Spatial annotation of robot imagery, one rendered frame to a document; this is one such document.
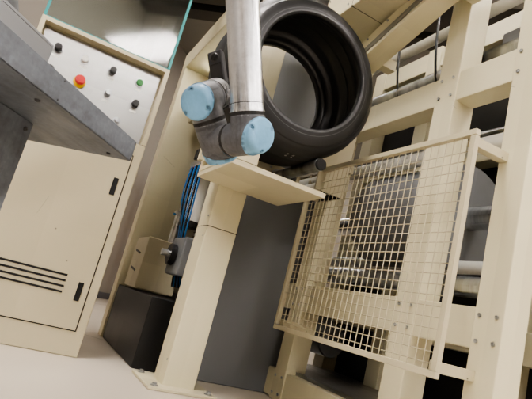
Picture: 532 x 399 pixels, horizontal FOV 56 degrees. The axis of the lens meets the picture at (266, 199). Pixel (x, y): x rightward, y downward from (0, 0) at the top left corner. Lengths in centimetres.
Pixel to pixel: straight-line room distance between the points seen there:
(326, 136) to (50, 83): 117
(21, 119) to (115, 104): 138
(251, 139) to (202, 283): 88
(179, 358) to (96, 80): 120
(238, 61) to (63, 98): 58
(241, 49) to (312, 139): 57
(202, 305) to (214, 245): 23
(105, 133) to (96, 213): 127
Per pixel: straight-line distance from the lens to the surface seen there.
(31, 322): 214
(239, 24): 129
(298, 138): 171
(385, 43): 218
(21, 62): 72
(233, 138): 125
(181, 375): 199
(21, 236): 212
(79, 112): 82
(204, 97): 131
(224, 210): 199
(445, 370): 146
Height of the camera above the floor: 35
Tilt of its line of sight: 12 degrees up
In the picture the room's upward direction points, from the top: 15 degrees clockwise
